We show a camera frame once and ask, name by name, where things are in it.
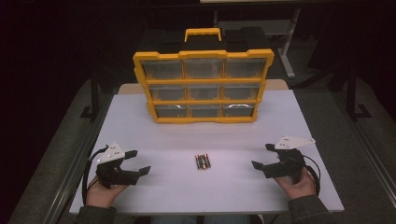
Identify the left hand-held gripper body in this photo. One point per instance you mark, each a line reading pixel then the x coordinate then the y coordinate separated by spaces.
pixel 110 174

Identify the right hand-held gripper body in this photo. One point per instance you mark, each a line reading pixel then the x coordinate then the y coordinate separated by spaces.
pixel 288 166

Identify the yellow black organizer cabinet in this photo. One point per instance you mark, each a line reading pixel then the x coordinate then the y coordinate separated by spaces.
pixel 202 81

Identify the person's left hand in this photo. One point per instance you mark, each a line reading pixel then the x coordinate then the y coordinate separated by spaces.
pixel 101 196

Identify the person's right hand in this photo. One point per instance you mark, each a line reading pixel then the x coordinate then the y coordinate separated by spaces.
pixel 299 189

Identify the black metal stand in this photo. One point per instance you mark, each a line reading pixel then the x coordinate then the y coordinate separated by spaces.
pixel 351 93
pixel 94 93

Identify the aluminium frame rail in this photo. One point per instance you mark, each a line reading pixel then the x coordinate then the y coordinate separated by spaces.
pixel 77 165
pixel 367 146

